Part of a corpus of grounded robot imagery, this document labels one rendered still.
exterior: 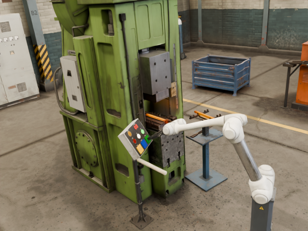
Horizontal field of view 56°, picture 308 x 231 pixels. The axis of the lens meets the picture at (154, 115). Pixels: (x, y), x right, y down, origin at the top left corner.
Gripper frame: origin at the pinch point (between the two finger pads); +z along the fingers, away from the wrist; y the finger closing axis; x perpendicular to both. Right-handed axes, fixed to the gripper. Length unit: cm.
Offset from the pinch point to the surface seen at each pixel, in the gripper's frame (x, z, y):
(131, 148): 5.9, 6.5, -27.0
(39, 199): -9, 191, -11
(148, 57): 67, -30, 31
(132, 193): -59, 79, 17
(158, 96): 27.3, -12.7, 39.1
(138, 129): 14.0, 4.2, -3.5
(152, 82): 44, -18, 32
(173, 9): 96, -60, 88
